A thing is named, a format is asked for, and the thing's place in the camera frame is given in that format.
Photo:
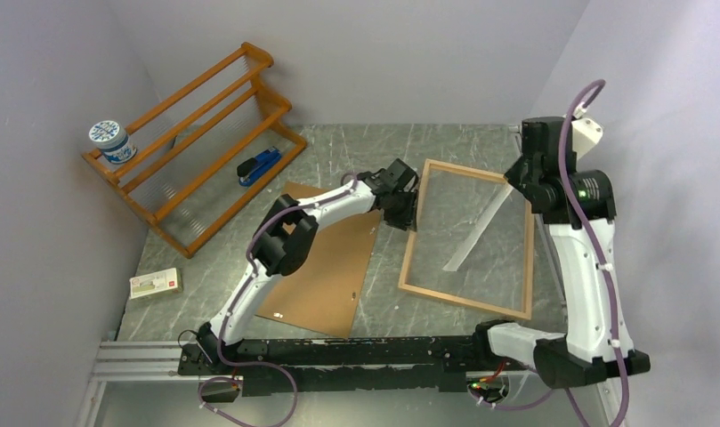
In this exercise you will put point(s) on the brown backing board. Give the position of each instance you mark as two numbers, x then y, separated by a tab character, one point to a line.
322	296

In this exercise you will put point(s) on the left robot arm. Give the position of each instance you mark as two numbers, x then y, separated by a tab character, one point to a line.
282	243

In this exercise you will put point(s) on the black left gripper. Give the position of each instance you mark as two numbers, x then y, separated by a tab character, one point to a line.
406	219

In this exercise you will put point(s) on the blue white jar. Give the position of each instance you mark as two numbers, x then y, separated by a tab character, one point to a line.
113	141

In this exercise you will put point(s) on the white photo paper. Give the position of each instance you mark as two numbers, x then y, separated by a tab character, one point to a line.
482	223

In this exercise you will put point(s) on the blue stapler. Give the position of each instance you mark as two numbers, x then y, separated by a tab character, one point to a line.
252	169

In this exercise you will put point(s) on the orange wooden rack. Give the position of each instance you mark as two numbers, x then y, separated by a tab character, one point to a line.
182	183

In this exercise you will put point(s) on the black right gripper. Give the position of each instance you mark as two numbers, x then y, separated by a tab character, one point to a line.
513	174

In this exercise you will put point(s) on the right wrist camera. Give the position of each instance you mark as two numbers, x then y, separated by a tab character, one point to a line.
586	134

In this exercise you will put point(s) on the small white red box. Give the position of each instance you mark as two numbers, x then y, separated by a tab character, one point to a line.
154	284

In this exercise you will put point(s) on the black base bar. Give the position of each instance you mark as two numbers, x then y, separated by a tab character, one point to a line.
446	363

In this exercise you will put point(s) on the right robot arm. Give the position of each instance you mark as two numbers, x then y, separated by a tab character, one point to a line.
578	209

